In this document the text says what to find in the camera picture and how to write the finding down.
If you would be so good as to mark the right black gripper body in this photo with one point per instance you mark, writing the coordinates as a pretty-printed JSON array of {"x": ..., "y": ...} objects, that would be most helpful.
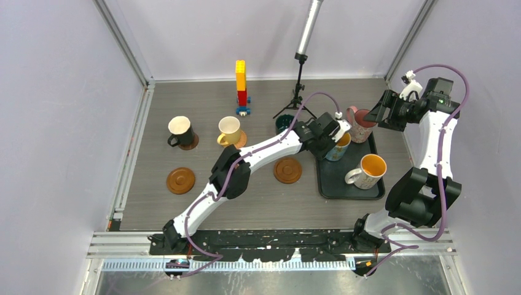
[{"x": 408, "y": 114}]

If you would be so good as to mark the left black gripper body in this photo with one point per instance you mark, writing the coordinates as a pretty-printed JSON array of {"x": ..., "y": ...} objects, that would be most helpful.
[{"x": 325, "y": 144}]

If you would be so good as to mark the blue mug orange inside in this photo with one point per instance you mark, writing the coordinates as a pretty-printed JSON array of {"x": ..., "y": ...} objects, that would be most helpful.
[{"x": 337, "y": 152}]

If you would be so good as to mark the pink mug maroon inside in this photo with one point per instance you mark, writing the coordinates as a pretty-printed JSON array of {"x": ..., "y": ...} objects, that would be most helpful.
[{"x": 361, "y": 128}]

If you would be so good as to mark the dark green mug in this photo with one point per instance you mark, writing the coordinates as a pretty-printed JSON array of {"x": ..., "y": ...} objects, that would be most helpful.
[{"x": 283, "y": 122}]

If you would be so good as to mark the black plastic tray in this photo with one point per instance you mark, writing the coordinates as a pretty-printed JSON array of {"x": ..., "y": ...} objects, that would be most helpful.
[{"x": 331, "y": 175}]

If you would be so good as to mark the brown ringed coaster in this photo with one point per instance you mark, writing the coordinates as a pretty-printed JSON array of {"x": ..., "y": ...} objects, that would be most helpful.
[
  {"x": 287, "y": 170},
  {"x": 180, "y": 180}
]

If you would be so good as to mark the white floral mug orange inside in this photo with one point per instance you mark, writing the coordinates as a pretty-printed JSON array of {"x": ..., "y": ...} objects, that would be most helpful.
[{"x": 368, "y": 173}]

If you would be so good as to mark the woven orange coaster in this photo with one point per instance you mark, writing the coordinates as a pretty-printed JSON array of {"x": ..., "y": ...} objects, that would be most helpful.
[{"x": 242, "y": 140}]

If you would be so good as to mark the yellow mug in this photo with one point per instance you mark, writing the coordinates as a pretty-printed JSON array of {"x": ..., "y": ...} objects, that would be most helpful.
[{"x": 230, "y": 130}]

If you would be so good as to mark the dark walnut coaster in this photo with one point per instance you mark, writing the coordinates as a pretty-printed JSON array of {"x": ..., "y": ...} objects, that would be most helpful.
[{"x": 190, "y": 146}]

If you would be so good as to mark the black mug white inside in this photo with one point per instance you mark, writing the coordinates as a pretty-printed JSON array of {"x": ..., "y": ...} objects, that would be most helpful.
[{"x": 181, "y": 132}]

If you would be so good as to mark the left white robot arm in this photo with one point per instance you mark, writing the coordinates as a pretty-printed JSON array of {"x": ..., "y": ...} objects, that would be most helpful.
[{"x": 231, "y": 173}]

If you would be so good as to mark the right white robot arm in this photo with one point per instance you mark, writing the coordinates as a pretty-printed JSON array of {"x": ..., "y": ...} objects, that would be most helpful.
[{"x": 427, "y": 191}]

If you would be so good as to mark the yellow red blue block tower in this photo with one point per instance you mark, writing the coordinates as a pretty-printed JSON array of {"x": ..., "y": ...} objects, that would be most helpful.
[{"x": 241, "y": 86}]

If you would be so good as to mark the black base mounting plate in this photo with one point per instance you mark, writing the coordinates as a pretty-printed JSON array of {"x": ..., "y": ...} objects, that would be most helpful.
[{"x": 316, "y": 245}]

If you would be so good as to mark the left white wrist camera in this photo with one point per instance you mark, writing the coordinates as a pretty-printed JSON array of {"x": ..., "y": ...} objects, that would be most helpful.
[{"x": 343, "y": 127}]

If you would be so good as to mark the aluminium front rail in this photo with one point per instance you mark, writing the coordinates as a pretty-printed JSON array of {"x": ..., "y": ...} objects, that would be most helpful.
[{"x": 131, "y": 251}]

